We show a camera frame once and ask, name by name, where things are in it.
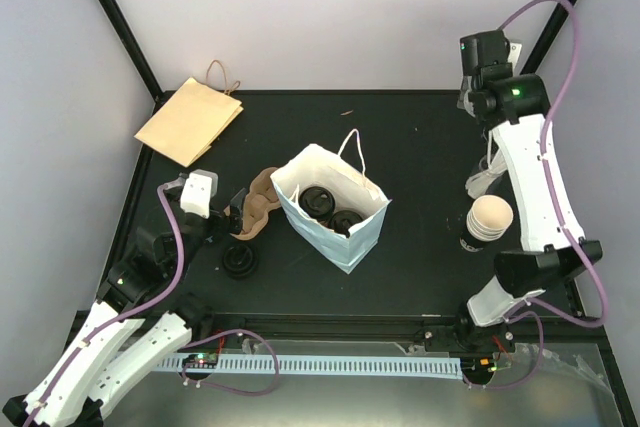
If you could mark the brown kraft paper bag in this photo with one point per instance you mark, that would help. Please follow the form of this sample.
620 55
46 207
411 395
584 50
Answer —
187 124

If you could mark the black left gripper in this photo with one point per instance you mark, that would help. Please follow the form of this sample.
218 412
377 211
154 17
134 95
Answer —
222 226

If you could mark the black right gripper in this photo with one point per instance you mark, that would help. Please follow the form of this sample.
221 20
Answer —
463 92

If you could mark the black frame post right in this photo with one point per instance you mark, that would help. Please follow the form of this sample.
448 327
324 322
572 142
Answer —
563 11

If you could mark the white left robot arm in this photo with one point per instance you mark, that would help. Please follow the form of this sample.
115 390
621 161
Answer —
95 372

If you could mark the black frame post left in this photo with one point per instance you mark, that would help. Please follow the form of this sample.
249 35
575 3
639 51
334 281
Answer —
128 40

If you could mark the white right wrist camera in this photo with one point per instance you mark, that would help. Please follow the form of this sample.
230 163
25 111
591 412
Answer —
515 49

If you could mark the black circuit board with leds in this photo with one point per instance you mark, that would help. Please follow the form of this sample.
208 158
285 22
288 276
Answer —
201 360

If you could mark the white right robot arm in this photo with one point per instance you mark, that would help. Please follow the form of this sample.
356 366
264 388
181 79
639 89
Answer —
515 112

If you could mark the light blue cable duct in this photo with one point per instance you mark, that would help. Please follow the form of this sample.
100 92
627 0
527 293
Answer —
322 365

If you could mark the light blue paper bag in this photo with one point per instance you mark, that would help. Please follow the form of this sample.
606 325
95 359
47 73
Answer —
344 174

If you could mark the stack of white paper cups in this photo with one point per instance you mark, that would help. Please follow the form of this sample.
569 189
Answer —
487 220

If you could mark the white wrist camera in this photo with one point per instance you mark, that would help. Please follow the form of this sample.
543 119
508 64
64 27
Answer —
515 49
199 188

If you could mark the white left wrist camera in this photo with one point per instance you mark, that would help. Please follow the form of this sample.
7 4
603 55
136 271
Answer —
199 188

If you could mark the black frame post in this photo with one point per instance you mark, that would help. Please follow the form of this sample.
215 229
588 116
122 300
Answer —
563 11
128 40

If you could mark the stack of black lids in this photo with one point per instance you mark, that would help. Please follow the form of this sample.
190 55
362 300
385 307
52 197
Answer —
240 260

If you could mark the clear cup of stirrers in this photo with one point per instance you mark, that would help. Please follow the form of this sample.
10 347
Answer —
487 175

